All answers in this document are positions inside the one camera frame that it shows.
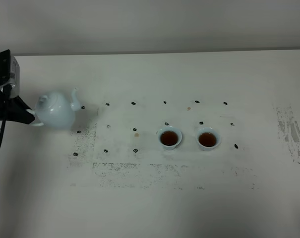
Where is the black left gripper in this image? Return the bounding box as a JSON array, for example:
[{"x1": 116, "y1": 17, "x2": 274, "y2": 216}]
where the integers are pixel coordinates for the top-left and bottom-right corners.
[{"x1": 0, "y1": 50, "x2": 35, "y2": 124}]

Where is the pale blue tea cup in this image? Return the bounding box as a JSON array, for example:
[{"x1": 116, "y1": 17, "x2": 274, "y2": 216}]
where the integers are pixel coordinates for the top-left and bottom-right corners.
[
  {"x1": 196, "y1": 127, "x2": 221, "y2": 151},
  {"x1": 157, "y1": 126, "x2": 182, "y2": 150}
]

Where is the right pale blue tea cup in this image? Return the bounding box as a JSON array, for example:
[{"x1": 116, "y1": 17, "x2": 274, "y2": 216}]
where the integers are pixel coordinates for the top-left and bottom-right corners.
[{"x1": 196, "y1": 127, "x2": 221, "y2": 151}]

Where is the left pale blue tea cup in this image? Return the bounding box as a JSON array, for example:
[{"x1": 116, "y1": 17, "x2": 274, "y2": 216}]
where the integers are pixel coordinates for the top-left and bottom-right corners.
[{"x1": 157, "y1": 126, "x2": 182, "y2": 150}]

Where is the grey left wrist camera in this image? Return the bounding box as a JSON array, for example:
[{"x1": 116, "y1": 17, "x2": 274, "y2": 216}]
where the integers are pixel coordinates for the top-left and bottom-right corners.
[{"x1": 0, "y1": 56, "x2": 20, "y2": 99}]

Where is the pale blue porcelain teapot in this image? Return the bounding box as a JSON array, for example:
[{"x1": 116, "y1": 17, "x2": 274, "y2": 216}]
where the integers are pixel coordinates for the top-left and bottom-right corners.
[{"x1": 26, "y1": 88, "x2": 81, "y2": 129}]

